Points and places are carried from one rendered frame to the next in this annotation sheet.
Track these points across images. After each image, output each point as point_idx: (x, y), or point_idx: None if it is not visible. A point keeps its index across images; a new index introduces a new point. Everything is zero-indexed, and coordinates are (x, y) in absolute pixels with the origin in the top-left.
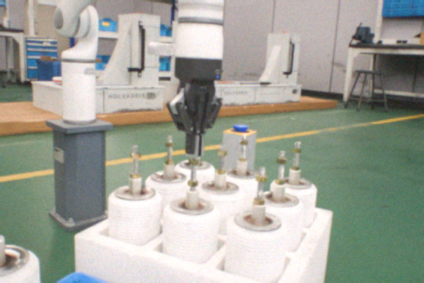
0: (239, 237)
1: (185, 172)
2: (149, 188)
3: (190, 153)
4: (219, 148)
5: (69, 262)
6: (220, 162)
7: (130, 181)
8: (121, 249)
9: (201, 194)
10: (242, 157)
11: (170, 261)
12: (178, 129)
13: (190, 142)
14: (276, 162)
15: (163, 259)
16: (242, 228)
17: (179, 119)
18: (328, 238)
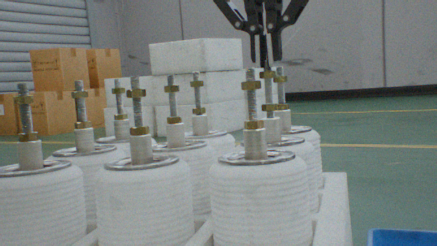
0: (317, 139)
1: (75, 172)
2: (227, 155)
3: (281, 58)
4: (172, 82)
5: None
6: (176, 103)
7: (264, 134)
8: (342, 224)
9: (205, 152)
10: (86, 120)
11: (336, 202)
12: (292, 19)
13: (280, 43)
14: (199, 85)
15: (335, 205)
16: (311, 131)
17: (305, 2)
18: None
